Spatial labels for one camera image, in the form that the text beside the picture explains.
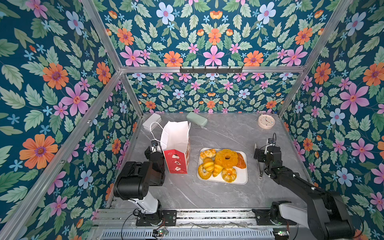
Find small yellow fake donut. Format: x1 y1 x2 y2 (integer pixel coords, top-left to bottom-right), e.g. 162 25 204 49
198 165 212 180

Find round striped fake bun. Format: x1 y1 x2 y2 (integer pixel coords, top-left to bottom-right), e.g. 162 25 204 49
221 168 237 183

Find white flat box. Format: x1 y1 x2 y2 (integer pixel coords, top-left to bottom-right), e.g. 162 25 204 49
143 113 162 131

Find small yellow fake roll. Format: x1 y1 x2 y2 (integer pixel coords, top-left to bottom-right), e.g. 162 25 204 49
212 164 223 178

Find red white paper bag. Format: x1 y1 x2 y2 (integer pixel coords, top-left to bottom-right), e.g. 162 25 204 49
154 121 191 174

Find pink round alarm clock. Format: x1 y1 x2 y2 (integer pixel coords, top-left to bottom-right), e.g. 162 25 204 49
258 114 276 130

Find yellow fake croissant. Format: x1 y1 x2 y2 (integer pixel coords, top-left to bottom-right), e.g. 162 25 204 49
203 158 215 172

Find white slotted cable duct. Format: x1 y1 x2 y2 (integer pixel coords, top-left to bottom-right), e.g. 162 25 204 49
99 229 275 240

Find yellow flaky fake pastry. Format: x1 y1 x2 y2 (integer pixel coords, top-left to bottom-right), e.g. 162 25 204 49
200 149 217 160

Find black hook rail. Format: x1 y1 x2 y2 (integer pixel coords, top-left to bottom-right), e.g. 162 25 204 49
179 66 243 75

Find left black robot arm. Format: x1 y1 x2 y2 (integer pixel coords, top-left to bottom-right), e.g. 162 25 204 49
113 140 166 215

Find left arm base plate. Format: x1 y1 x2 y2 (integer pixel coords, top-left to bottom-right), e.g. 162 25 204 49
136 210 178 227

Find mint green glasses case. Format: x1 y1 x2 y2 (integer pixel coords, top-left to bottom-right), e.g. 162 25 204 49
186 112 208 127

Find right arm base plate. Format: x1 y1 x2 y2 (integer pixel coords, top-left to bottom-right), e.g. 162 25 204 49
252 209 297 226

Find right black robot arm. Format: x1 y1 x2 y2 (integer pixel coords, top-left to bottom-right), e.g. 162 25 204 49
254 138 356 240

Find large orange fake donut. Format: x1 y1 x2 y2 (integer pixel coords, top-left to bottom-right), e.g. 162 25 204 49
215 149 238 168

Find orange triangular fake bread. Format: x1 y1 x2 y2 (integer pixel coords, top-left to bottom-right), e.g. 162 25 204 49
236 153 247 169

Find steel tongs white tips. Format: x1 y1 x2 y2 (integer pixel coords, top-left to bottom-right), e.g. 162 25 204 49
254 144 265 181

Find aluminium front rail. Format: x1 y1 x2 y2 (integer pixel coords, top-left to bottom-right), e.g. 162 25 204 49
95 207 340 230

